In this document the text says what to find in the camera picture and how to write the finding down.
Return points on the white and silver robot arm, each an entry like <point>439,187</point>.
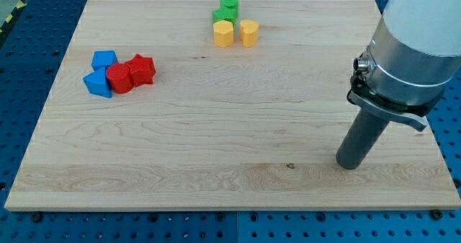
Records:
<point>413,53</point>

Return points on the yellow hexagon block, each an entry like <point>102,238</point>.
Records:
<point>223,33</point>

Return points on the wooden board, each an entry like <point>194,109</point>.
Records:
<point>221,129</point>

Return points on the yellow heart block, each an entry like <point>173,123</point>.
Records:
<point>249,32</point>

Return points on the red star block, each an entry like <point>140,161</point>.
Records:
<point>142,70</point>

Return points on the green star block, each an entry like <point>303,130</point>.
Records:
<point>225,13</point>

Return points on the green cylinder block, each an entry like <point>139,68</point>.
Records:
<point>229,4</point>

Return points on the red cylinder block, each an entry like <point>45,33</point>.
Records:
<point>119,78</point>

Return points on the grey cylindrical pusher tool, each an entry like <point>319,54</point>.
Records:
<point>361,137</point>

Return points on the blue triangle block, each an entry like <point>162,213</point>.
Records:
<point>96,83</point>

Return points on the blue cube block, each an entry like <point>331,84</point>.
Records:
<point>103,59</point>

